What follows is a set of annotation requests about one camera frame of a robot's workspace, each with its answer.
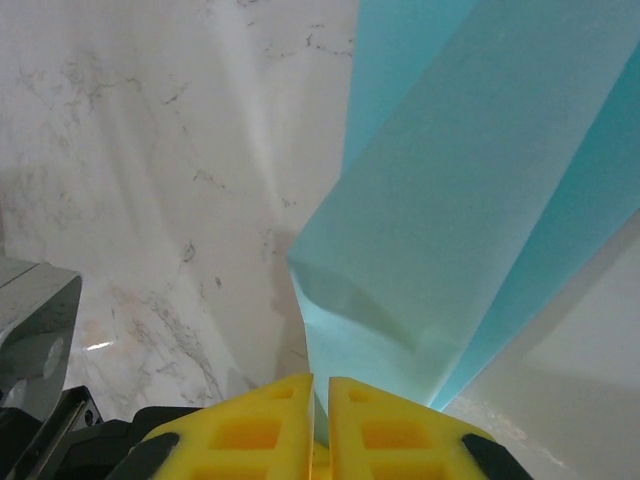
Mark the teal square paper sheet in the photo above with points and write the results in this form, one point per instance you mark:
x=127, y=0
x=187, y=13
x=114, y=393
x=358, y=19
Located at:
x=425, y=200

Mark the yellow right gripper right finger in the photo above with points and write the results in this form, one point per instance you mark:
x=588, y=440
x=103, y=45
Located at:
x=400, y=440

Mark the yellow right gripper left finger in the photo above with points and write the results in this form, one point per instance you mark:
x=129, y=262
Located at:
x=250, y=440

